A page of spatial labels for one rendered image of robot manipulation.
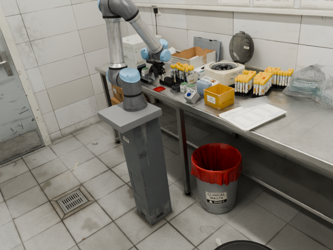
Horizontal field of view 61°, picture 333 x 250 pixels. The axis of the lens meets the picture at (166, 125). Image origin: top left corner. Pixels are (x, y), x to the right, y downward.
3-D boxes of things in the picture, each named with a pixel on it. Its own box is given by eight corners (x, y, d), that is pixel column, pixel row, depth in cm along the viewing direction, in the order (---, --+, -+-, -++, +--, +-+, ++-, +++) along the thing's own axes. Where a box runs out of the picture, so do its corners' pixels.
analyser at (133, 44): (121, 74, 246) (114, 39, 231) (146, 65, 259) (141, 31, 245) (140, 82, 224) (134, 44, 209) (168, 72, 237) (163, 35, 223)
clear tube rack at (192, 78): (170, 79, 223) (169, 70, 219) (180, 75, 228) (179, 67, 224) (188, 85, 208) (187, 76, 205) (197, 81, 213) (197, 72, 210)
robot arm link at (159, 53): (129, -14, 145) (176, 53, 178) (118, -13, 153) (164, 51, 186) (115, 2, 143) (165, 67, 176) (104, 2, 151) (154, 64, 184)
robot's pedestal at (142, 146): (151, 226, 210) (131, 123, 167) (137, 211, 224) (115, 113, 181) (172, 212, 220) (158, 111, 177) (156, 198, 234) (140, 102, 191)
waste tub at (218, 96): (203, 104, 178) (202, 89, 173) (219, 97, 184) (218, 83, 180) (219, 111, 168) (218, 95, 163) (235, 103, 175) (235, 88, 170)
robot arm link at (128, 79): (130, 97, 165) (125, 74, 159) (118, 92, 175) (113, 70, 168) (146, 90, 171) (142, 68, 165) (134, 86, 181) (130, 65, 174)
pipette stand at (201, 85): (195, 95, 191) (194, 82, 186) (202, 92, 194) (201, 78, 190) (206, 99, 184) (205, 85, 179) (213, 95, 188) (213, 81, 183)
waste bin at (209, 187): (184, 200, 229) (179, 155, 207) (215, 178, 248) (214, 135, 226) (219, 227, 202) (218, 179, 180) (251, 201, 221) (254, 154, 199)
